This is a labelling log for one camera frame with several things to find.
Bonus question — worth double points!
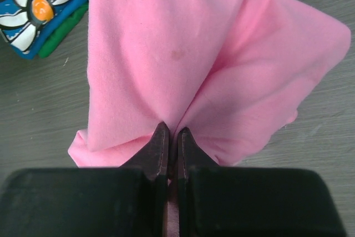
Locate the pink t shirt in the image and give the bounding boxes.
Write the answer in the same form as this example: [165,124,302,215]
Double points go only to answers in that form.
[68,0,351,167]

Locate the blue folded t shirt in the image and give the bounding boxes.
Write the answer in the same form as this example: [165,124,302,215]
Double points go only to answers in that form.
[8,0,88,59]

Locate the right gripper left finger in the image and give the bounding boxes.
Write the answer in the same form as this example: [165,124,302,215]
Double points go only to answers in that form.
[121,122,170,236]

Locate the green folded t shirt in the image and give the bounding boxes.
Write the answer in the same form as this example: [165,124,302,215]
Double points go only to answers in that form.
[38,1,89,58]

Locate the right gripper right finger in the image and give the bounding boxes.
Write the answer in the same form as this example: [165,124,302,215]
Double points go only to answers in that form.
[177,127,218,237]

